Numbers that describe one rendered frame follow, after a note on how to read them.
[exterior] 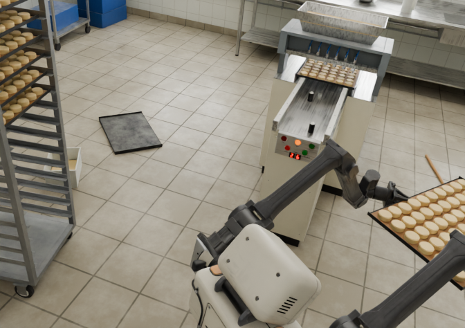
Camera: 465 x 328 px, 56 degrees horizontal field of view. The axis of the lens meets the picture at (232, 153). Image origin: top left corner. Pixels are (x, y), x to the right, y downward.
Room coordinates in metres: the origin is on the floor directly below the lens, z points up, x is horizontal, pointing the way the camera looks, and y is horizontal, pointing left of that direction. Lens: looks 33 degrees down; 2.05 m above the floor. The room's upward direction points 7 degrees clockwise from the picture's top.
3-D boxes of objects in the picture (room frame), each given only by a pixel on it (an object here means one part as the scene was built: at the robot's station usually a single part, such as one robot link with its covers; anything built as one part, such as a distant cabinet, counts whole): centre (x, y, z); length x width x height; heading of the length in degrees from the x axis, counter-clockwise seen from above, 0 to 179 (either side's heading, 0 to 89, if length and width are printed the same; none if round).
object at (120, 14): (6.16, 2.08, 0.10); 0.60 x 0.40 x 0.20; 162
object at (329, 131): (2.99, -0.78, 0.87); 2.01 x 0.03 x 0.07; 163
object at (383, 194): (1.43, -0.62, 1.01); 0.07 x 0.07 x 0.10; 81
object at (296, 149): (2.09, -0.36, 0.77); 0.24 x 0.04 x 0.14; 73
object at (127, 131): (3.24, 0.92, 0.02); 0.60 x 0.40 x 0.03; 30
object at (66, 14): (5.26, 2.41, 0.29); 0.56 x 0.38 x 0.20; 172
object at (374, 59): (2.93, -0.61, 1.01); 0.72 x 0.33 x 0.34; 73
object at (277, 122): (3.07, -0.50, 0.87); 2.01 x 0.03 x 0.07; 163
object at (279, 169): (2.44, -0.46, 0.45); 0.70 x 0.34 x 0.90; 163
